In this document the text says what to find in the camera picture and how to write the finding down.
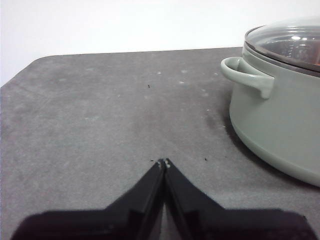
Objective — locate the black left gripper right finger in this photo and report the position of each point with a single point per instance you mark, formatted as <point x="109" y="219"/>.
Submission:
<point x="212" y="222"/>

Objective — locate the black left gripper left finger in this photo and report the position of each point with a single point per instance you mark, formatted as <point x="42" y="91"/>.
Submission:
<point x="120" y="220"/>

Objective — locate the sage green electric pot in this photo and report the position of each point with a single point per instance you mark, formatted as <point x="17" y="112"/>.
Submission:
<point x="275" y="112"/>

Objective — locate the glass lid with green knob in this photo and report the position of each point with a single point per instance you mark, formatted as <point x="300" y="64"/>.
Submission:
<point x="282" y="40"/>

